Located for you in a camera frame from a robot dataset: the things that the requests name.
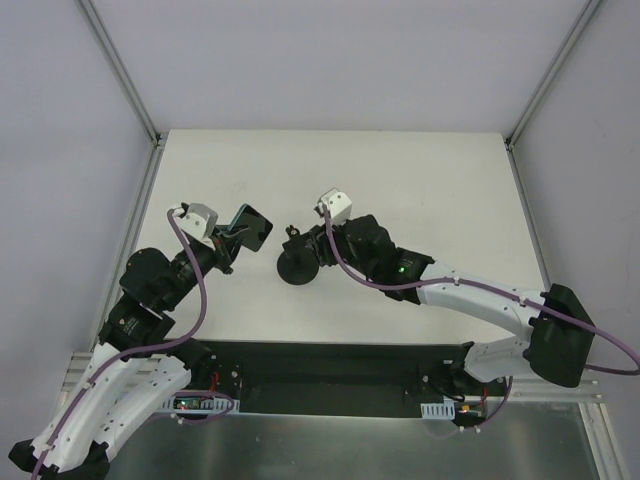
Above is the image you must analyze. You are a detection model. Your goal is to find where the right aluminium corner post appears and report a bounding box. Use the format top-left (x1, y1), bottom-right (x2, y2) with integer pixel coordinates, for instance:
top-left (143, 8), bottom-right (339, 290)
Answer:
top-left (505, 0), bottom-right (606, 151)

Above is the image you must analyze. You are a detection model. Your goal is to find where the aluminium corner post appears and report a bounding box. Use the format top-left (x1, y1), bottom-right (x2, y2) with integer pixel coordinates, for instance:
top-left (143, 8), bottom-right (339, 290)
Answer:
top-left (75, 0), bottom-right (163, 147)
top-left (505, 0), bottom-right (606, 151)

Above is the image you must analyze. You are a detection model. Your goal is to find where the left white cable duct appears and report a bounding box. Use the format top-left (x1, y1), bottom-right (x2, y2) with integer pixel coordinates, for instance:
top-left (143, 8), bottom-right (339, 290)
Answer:
top-left (156, 394), bottom-right (240, 416)

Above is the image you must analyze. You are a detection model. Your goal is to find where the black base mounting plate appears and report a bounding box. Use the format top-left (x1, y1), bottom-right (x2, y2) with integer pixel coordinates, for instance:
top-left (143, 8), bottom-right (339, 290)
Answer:
top-left (174, 339), bottom-right (506, 418)

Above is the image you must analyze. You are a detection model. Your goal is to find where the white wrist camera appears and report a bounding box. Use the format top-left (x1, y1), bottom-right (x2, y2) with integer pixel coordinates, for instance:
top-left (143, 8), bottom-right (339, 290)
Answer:
top-left (314, 188), bottom-right (352, 225)
top-left (169, 203), bottom-right (218, 243)

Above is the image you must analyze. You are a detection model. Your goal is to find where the black phone teal case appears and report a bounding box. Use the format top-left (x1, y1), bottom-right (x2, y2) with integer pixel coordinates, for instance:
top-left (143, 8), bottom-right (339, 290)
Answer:
top-left (227, 204), bottom-right (273, 252)

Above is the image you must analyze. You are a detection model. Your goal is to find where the left aluminium corner post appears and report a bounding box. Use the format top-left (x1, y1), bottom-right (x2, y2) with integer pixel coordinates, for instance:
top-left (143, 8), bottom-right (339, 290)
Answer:
top-left (75, 0), bottom-right (163, 147)

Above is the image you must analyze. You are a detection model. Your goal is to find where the right white cable duct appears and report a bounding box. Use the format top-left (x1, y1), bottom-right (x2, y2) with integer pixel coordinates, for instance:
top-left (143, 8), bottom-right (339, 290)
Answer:
top-left (420, 398), bottom-right (456, 421)

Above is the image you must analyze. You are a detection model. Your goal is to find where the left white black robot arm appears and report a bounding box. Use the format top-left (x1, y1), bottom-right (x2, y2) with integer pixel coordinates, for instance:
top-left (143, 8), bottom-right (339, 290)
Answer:
top-left (9, 225), bottom-right (252, 479)

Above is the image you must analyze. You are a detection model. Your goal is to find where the black round-base phone stand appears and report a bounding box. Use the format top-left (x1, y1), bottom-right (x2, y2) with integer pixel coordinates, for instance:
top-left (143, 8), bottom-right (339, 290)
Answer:
top-left (276, 225), bottom-right (320, 286)

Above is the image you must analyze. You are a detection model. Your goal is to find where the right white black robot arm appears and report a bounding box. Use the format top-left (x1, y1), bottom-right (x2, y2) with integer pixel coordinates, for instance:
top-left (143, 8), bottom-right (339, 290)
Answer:
top-left (276, 215), bottom-right (594, 395)

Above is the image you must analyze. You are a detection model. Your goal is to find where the white cable duct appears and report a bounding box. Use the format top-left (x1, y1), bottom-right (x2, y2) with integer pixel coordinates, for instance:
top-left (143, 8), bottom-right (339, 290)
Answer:
top-left (156, 394), bottom-right (240, 416)
top-left (420, 398), bottom-right (456, 421)

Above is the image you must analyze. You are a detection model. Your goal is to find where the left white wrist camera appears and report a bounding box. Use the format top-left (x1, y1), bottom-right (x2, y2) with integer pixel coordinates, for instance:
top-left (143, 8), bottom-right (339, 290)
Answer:
top-left (169, 203), bottom-right (218, 243)

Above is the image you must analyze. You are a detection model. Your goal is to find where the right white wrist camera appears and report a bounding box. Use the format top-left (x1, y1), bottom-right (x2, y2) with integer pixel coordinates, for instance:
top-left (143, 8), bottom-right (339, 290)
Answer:
top-left (314, 188), bottom-right (352, 225)

